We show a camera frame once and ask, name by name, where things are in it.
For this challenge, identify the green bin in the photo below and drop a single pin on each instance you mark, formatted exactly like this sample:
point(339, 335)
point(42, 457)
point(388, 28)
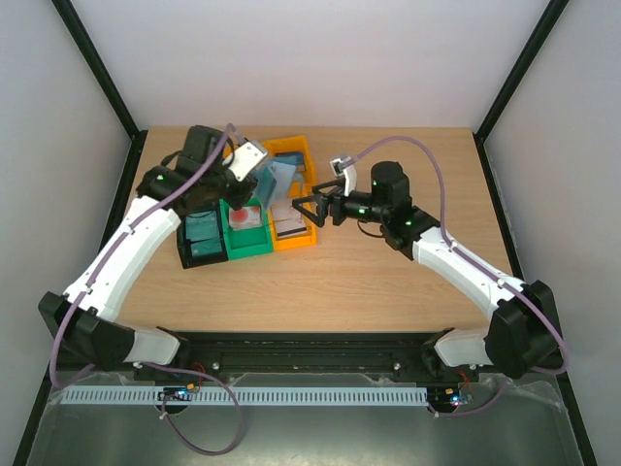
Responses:
point(248, 242)

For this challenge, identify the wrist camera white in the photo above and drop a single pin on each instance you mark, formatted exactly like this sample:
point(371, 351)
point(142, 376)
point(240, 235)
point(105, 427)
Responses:
point(344, 170)
point(247, 157)

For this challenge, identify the yellow bin front right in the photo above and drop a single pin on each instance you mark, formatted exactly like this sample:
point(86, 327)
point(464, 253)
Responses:
point(295, 242)

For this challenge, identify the teal vip card stack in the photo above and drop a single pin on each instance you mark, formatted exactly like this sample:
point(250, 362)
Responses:
point(202, 227)
point(206, 248)

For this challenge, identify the white pink VIP card stack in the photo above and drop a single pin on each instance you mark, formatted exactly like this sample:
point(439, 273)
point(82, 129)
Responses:
point(282, 210)

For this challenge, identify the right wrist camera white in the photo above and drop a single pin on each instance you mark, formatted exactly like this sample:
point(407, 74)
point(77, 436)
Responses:
point(344, 170)

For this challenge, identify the yellow bin back right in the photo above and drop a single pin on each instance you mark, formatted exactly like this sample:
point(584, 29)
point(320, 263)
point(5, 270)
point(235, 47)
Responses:
point(294, 143)

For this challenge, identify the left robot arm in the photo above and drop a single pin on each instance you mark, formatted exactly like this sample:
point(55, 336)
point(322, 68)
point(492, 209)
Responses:
point(211, 166)

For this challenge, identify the black frame post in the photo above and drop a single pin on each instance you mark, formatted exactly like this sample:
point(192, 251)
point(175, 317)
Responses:
point(74, 25)
point(530, 51)

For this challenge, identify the white slotted cable duct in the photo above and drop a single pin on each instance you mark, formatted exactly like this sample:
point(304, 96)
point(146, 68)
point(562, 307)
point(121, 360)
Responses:
point(110, 395)

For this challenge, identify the magnetic stripe white card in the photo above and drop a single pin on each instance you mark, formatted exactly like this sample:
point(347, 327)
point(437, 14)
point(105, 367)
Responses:
point(289, 228)

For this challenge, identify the black bin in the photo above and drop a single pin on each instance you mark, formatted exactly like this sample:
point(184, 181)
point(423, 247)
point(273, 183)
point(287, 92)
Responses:
point(183, 245)

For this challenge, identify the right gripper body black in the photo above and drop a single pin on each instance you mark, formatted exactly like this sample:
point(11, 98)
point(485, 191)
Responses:
point(333, 206)

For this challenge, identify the yellow bin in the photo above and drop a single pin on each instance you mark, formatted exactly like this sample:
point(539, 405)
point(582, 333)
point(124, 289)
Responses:
point(294, 143)
point(295, 242)

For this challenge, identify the left black frame post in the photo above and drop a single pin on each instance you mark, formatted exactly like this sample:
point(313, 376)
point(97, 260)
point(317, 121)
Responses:
point(74, 25)

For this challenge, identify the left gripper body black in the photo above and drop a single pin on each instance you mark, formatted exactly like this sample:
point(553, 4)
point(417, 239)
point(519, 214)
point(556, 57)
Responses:
point(215, 181)

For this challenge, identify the blue card stack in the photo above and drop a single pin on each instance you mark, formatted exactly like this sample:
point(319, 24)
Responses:
point(298, 162)

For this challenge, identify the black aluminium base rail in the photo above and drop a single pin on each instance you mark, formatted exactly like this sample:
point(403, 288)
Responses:
point(409, 357)

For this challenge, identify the white red circle card stack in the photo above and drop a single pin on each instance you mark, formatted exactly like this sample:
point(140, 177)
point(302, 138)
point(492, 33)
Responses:
point(246, 217)

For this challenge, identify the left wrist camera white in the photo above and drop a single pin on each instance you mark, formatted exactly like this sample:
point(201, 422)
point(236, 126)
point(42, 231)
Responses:
point(247, 157)

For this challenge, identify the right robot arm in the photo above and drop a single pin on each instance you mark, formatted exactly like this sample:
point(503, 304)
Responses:
point(511, 306)

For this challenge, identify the right black frame post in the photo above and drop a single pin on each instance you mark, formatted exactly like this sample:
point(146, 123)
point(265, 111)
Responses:
point(530, 51)

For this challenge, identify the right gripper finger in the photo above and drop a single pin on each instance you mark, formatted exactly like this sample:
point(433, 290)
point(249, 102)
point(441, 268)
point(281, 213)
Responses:
point(331, 188)
point(312, 208)

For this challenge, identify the blue card holder wallet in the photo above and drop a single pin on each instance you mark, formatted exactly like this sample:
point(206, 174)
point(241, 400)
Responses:
point(274, 179)

